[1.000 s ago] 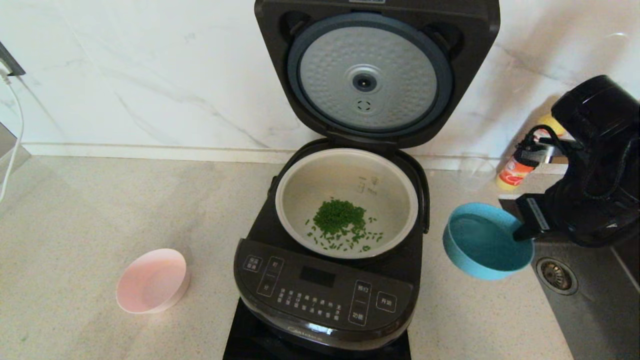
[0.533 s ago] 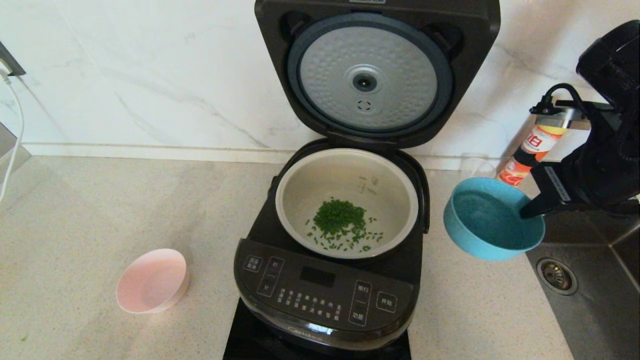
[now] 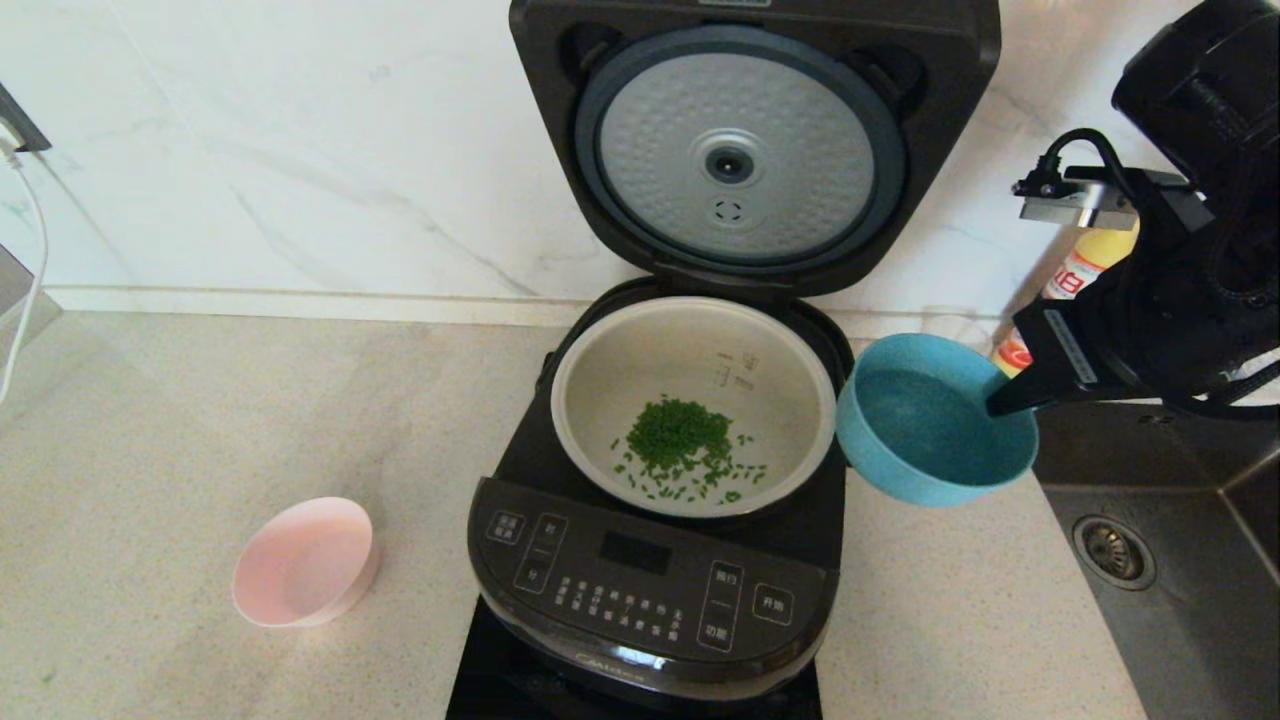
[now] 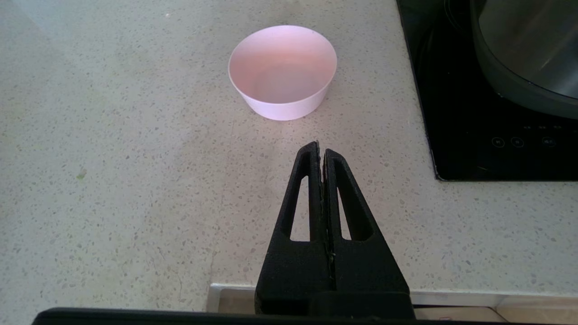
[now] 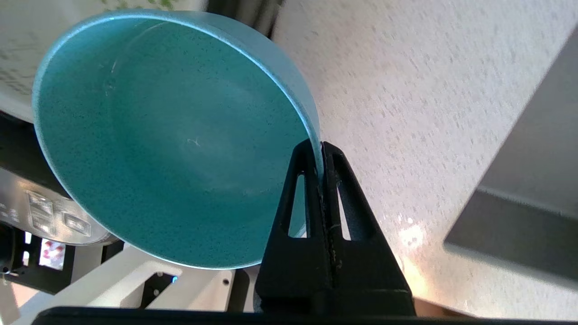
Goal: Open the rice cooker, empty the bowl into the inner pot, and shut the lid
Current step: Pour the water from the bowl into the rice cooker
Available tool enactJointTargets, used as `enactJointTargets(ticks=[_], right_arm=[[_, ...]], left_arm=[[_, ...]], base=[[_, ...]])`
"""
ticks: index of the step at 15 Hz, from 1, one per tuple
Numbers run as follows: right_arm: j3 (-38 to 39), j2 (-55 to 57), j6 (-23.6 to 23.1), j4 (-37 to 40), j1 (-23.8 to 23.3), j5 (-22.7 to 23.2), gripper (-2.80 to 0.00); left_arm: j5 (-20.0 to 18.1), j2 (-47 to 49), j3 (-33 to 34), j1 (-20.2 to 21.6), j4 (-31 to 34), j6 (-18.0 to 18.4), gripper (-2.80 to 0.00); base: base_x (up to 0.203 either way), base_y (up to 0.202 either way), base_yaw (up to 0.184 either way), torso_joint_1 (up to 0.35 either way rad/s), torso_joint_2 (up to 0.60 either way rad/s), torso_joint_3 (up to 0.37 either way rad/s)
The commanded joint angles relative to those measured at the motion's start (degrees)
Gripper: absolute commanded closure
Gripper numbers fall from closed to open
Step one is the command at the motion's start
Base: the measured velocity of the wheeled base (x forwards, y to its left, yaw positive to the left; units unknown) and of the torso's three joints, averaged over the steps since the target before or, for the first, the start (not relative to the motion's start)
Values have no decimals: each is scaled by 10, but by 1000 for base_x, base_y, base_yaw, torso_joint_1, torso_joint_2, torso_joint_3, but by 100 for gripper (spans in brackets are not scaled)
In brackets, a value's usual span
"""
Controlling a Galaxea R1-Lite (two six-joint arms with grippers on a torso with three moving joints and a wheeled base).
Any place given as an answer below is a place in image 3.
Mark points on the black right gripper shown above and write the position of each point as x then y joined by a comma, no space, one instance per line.
1120,345

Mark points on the blue bowl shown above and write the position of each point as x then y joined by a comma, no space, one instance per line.
920,430

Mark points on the chopped green onions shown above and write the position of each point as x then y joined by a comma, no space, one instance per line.
680,435

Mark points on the pink bowl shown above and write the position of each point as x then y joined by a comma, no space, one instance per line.
300,565

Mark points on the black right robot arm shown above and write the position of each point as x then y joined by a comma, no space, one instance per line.
1220,80

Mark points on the clear glass cup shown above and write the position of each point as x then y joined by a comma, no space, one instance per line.
950,322

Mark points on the yellow orange detergent bottle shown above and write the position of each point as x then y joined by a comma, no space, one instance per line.
1075,275

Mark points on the round metal sink drain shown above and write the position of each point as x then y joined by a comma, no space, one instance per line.
1113,552

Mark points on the dark steel sink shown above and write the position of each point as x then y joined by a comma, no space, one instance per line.
1180,650

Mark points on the black glass cooktop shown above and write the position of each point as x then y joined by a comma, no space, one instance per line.
490,685

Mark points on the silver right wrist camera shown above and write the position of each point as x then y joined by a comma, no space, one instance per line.
1085,205

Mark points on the dark wall socket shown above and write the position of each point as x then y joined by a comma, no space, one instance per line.
20,125

